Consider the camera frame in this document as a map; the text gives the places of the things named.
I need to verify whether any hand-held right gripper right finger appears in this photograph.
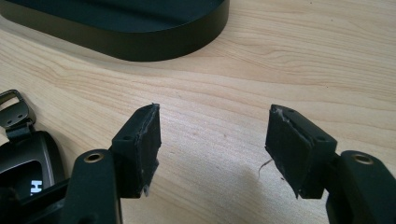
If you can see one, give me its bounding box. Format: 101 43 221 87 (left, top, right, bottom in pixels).
264 104 339 200

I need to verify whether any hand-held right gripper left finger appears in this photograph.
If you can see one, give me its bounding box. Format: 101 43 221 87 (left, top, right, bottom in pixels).
109 103 163 200

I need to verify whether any black car key fob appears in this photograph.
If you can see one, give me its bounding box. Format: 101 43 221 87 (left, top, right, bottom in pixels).
0 130 67 202

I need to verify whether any black metal key clasp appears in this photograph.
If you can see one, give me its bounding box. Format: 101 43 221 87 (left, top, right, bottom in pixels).
0 89 37 139

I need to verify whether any black oval tray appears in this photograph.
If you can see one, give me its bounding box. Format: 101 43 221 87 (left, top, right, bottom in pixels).
0 0 231 63

